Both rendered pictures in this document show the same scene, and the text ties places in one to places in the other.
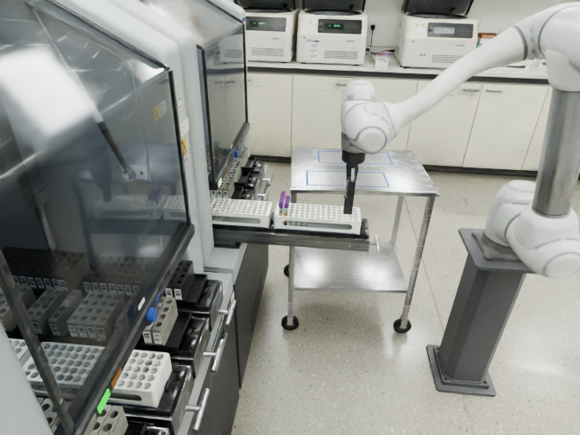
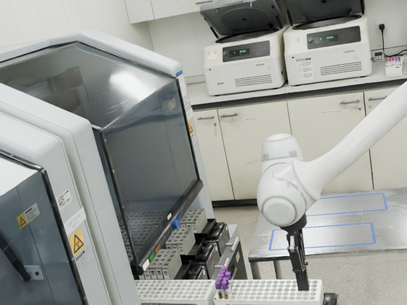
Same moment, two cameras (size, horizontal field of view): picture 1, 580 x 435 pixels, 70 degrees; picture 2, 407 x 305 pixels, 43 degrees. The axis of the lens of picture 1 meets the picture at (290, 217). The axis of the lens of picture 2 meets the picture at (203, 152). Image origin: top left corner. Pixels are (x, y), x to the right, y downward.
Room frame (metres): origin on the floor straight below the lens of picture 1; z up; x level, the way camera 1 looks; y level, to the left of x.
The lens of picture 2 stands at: (0.02, -0.36, 1.71)
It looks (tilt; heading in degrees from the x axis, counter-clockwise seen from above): 18 degrees down; 16
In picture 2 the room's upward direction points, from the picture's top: 12 degrees counter-clockwise
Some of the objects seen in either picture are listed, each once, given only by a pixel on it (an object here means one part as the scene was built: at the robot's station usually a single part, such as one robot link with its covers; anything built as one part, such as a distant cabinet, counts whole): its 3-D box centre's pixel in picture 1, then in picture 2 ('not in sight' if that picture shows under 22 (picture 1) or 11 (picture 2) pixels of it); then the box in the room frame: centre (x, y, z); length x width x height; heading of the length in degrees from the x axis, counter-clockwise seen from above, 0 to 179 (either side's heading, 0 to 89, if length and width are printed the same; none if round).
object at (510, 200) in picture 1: (516, 211); not in sight; (1.29, -0.81, 0.87); 0.18 x 0.16 x 0.22; 2
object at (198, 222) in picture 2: (243, 158); (199, 221); (1.74, 0.22, 0.85); 0.12 x 0.02 x 0.06; 174
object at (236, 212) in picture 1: (230, 213); (167, 298); (1.28, 0.22, 0.83); 0.30 x 0.10 x 0.06; 85
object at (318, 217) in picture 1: (317, 219); (268, 299); (1.26, -0.10, 0.83); 0.30 x 0.10 x 0.06; 86
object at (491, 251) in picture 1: (501, 239); not in sight; (1.32, -0.81, 0.73); 0.22 x 0.18 x 0.06; 175
